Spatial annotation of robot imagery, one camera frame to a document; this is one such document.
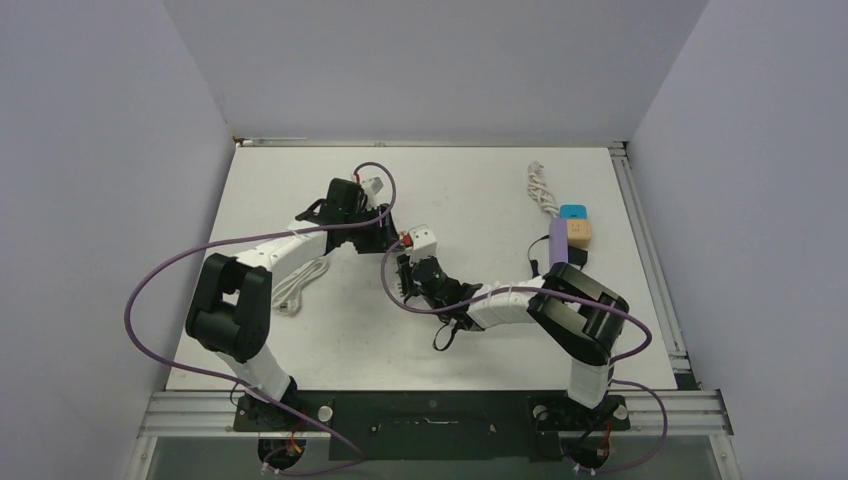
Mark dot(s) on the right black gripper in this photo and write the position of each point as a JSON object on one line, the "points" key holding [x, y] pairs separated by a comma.
{"points": [[406, 263]]}

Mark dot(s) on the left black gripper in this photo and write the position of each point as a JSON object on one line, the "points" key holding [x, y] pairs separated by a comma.
{"points": [[381, 239]]}

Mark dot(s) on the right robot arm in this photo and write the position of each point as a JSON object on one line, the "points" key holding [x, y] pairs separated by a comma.
{"points": [[576, 311]]}

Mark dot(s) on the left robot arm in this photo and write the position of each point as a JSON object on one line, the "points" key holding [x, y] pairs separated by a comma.
{"points": [[230, 311]]}

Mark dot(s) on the blue plug cube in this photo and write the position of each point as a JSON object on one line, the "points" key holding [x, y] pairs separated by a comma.
{"points": [[573, 212]]}

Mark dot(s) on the orange plug cube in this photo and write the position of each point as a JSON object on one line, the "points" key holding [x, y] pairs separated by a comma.
{"points": [[579, 233]]}

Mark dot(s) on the purple power strip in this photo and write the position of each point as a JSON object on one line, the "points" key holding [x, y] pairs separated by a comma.
{"points": [[558, 248]]}

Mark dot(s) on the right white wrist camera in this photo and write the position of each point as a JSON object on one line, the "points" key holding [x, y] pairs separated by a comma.
{"points": [[420, 242]]}

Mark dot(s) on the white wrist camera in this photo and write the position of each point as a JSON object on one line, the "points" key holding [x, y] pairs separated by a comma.
{"points": [[420, 242], [371, 188]]}

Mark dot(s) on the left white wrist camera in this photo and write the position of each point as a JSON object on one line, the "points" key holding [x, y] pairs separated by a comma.
{"points": [[371, 188]]}

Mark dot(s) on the black plug with cable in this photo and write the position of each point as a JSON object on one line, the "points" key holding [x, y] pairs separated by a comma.
{"points": [[577, 257]]}

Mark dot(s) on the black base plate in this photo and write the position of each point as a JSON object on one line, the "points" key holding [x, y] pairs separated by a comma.
{"points": [[461, 425]]}

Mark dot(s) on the aluminium frame rail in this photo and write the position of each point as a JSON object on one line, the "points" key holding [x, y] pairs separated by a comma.
{"points": [[709, 416]]}

